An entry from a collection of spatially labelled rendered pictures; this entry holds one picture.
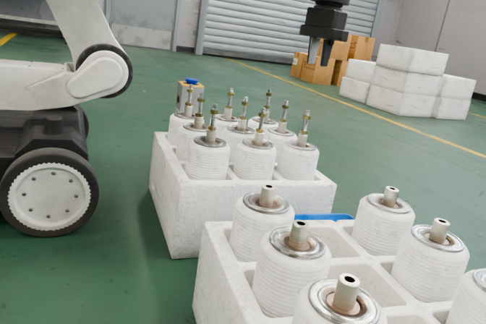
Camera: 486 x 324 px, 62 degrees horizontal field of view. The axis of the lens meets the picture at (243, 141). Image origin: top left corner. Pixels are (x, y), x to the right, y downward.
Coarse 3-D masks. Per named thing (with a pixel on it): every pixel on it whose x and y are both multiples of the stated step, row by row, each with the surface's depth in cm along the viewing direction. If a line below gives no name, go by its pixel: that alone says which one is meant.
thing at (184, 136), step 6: (180, 126) 102; (180, 132) 99; (186, 132) 98; (192, 132) 98; (198, 132) 98; (204, 132) 99; (180, 138) 100; (186, 138) 98; (192, 138) 98; (180, 144) 100; (186, 144) 99; (180, 150) 100; (186, 150) 99; (180, 156) 100; (186, 156) 99
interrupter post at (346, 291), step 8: (344, 280) 41; (352, 280) 42; (336, 288) 42; (344, 288) 41; (352, 288) 41; (336, 296) 42; (344, 296) 41; (352, 296) 41; (336, 304) 42; (344, 304) 41; (352, 304) 42
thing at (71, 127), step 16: (0, 112) 117; (16, 112) 119; (32, 112) 115; (48, 112) 117; (64, 112) 119; (80, 112) 124; (0, 128) 104; (16, 128) 106; (32, 128) 101; (48, 128) 91; (64, 128) 98; (80, 128) 107; (0, 144) 93; (16, 144) 95; (32, 144) 88; (48, 144) 89; (64, 144) 91; (80, 144) 94; (0, 160) 87; (0, 176) 88
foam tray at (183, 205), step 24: (168, 144) 108; (168, 168) 96; (168, 192) 95; (192, 192) 85; (216, 192) 87; (240, 192) 89; (288, 192) 94; (312, 192) 96; (168, 216) 94; (192, 216) 87; (216, 216) 89; (168, 240) 93; (192, 240) 89
